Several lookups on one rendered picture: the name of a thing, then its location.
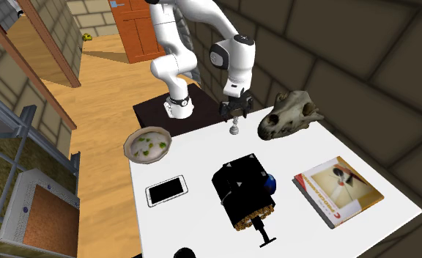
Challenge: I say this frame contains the small silver chess piece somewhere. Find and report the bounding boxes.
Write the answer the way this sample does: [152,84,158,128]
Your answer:
[229,116,241,136]

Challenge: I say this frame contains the animal skull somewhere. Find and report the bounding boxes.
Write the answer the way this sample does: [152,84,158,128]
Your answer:
[256,89,325,141]

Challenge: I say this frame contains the black box-shaped appliance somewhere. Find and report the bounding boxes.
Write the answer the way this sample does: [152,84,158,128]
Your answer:
[211,152,278,248]

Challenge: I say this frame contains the dark robot stand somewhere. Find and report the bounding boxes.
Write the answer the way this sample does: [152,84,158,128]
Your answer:
[132,83,234,139]

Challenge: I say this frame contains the bowl of soup with greens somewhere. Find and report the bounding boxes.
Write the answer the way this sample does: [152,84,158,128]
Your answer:
[122,125,173,166]

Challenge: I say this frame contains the white smartphone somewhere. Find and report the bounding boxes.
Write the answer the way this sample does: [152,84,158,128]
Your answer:
[145,174,189,208]

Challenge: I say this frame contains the orange wooden door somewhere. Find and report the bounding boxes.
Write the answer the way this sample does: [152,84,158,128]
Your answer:
[108,0,168,65]

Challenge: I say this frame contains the book with beige cover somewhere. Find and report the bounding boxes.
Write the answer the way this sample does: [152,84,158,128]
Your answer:
[292,155,385,230]

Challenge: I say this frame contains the black round object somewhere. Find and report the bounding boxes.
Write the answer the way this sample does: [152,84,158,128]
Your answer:
[173,247,198,258]

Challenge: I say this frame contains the white framed cork panel box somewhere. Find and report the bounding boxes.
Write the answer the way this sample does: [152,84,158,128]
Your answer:
[0,168,81,258]

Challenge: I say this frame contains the grey metal frame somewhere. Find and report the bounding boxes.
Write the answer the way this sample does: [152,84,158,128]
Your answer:
[0,84,82,241]

